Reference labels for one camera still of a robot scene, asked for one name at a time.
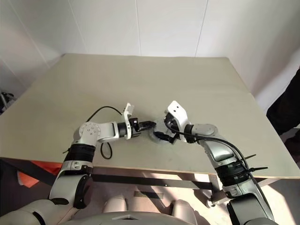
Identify black metal table frame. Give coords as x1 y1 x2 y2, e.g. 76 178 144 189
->
89 167 229 207

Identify beige rounded robot thigh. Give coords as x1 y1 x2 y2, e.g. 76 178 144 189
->
172 199 200 225
103 195 128 214

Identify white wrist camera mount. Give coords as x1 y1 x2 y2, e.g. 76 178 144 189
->
121 102 135 140
166 100 192 144

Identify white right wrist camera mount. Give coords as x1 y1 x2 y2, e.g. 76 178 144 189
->
166 100 192 144

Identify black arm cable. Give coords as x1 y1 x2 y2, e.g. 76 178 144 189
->
87 106 124 160
165 119 270 211

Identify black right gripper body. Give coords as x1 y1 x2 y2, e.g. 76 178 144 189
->
163 112 180 134

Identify red orange object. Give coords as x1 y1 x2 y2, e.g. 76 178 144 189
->
17 160 62 188

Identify grey robot torso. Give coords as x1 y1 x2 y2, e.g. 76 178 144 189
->
100 210 179 225

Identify person in black clothes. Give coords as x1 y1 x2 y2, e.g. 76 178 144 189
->
266 70 300 151

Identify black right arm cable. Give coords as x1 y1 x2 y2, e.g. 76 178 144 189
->
165 119 270 211

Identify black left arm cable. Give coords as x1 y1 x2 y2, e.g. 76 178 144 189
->
87 106 124 160

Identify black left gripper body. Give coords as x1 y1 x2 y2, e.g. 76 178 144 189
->
130 118 143 138

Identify dark background equipment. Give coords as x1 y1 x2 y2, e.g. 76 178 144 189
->
0 92 17 111

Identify grey stator housing copper coils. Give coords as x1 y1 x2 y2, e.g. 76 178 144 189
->
148 131 174 145

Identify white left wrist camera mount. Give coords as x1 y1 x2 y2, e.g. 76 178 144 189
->
121 102 135 140

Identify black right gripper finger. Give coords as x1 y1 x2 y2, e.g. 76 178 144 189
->
153 131 176 144

